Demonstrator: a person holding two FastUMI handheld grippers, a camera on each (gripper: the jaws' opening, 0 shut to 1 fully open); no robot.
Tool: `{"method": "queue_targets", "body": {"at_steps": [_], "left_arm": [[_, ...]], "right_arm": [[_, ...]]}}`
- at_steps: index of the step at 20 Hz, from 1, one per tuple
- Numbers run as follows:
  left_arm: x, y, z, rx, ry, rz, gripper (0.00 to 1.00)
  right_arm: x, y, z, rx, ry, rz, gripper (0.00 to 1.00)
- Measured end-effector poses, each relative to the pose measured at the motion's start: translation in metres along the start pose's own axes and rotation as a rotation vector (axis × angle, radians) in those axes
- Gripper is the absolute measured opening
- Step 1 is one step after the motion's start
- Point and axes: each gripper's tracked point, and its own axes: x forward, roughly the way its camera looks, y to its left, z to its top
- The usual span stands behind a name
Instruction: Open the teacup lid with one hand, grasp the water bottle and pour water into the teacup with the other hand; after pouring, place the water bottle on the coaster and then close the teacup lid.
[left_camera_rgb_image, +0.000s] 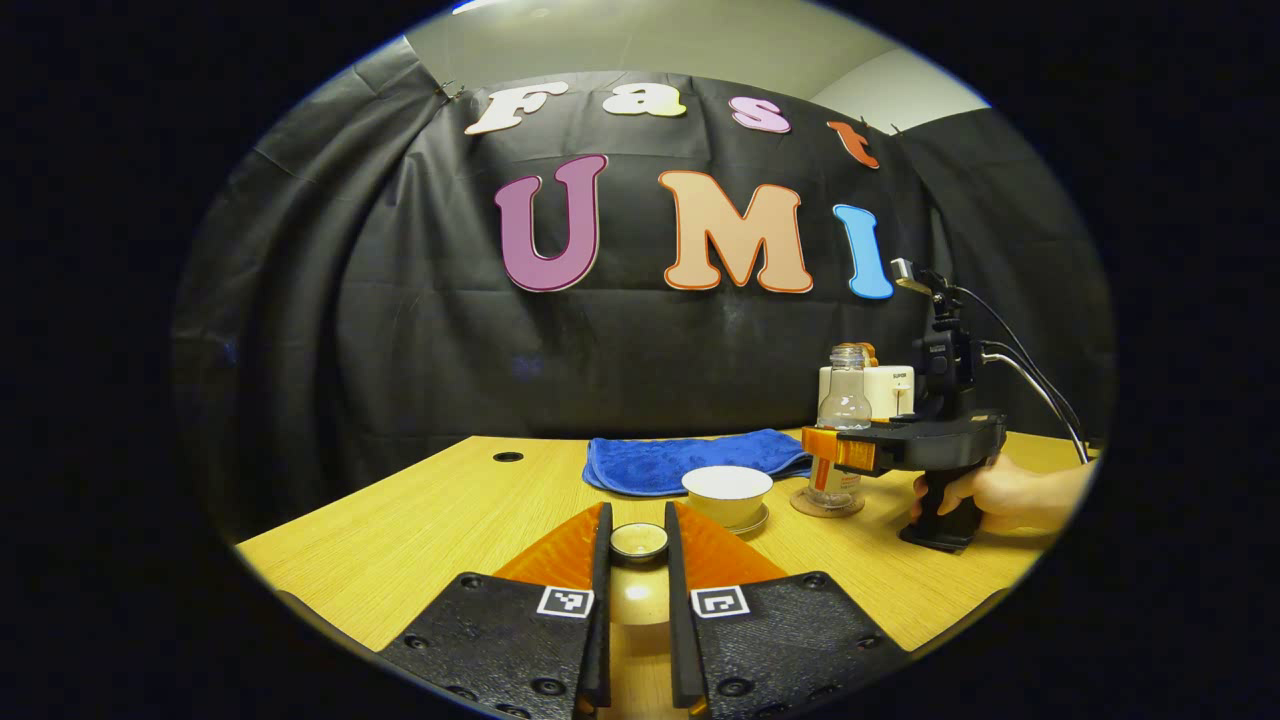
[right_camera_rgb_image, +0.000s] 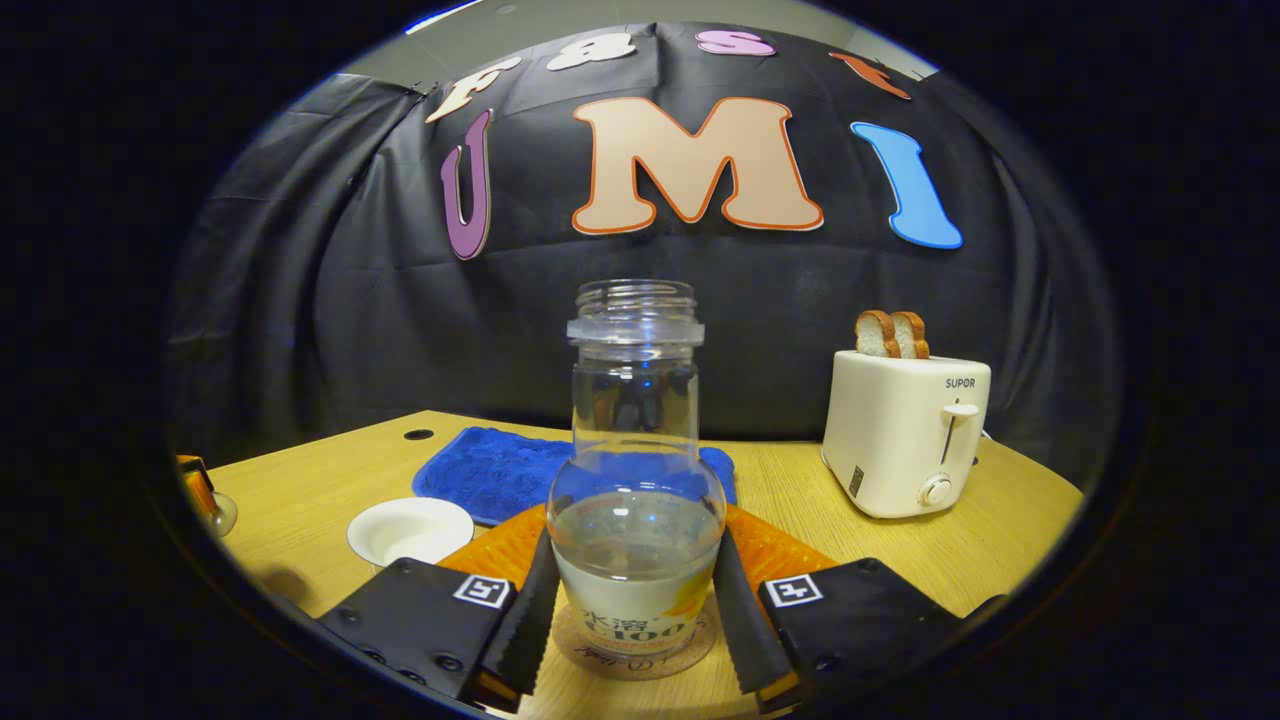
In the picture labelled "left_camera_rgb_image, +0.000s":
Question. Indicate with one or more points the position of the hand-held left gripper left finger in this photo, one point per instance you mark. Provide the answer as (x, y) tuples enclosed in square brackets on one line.
[(601, 620)]

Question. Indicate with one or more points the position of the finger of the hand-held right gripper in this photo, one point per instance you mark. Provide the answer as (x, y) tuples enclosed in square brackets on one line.
[(850, 452)]

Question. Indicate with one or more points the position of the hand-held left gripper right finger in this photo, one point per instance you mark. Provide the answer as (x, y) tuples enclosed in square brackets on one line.
[(678, 640)]

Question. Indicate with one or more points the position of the clear water bottle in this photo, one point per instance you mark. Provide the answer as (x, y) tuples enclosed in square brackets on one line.
[(845, 400)]

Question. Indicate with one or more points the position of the round wooden coaster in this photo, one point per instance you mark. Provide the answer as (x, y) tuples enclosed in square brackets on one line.
[(825, 510)]

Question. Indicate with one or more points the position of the cream teacup lid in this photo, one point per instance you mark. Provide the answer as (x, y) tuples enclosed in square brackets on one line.
[(638, 545)]

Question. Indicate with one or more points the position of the cream teacup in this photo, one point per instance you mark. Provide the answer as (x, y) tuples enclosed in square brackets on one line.
[(727, 495)]

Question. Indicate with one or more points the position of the white toaster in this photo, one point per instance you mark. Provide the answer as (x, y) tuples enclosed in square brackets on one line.
[(895, 385)]

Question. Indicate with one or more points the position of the bread slice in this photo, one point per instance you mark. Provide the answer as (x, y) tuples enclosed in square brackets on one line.
[(870, 352)]

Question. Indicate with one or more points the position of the cream saucer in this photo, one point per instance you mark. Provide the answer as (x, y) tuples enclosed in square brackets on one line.
[(755, 520)]

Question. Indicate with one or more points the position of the blue towel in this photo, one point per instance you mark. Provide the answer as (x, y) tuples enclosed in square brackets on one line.
[(660, 460)]

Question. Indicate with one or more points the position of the black backdrop cloth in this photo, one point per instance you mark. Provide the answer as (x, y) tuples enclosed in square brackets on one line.
[(400, 320)]

